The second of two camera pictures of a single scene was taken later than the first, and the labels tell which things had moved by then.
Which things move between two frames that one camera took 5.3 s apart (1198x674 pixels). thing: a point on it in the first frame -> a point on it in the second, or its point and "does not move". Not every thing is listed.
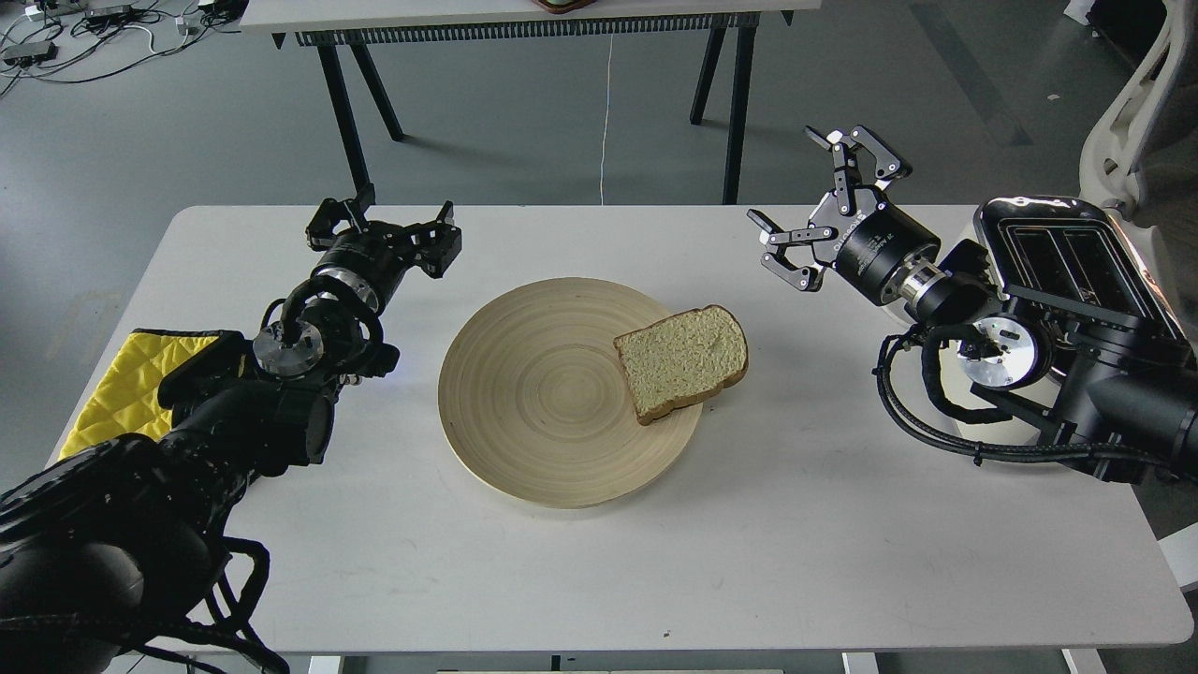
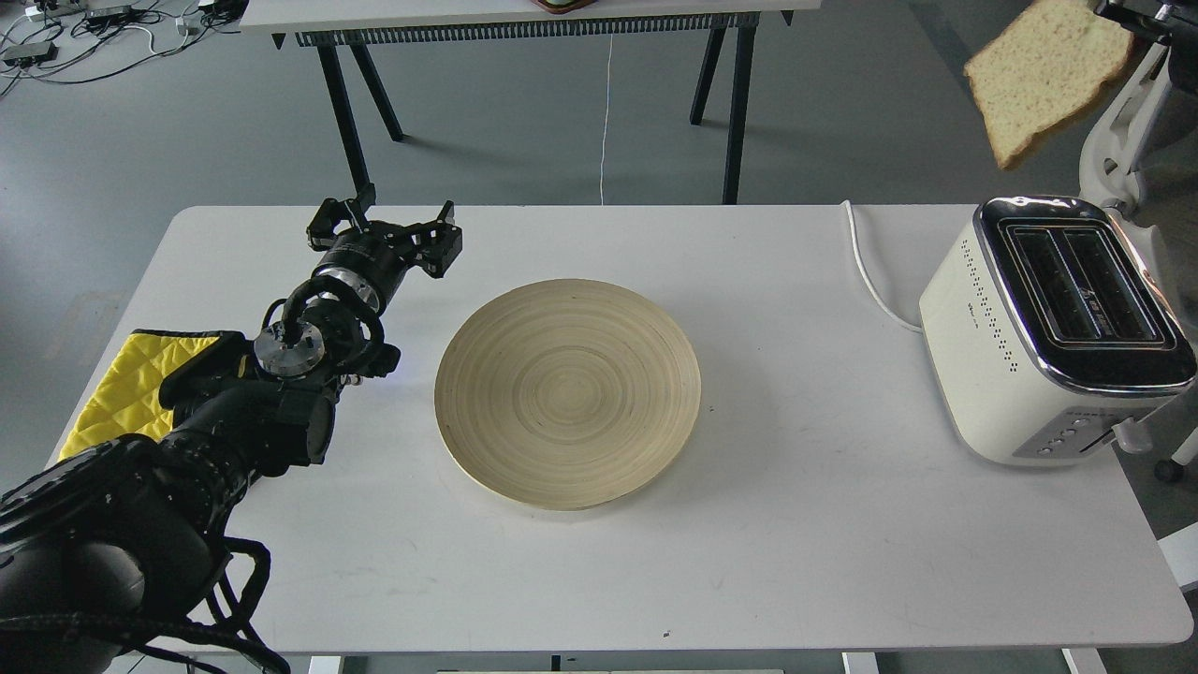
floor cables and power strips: [65, 40] does not move
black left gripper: [372, 258] does not move
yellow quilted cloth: [125, 398] does not move
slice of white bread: [682, 358] -> [1044, 66]
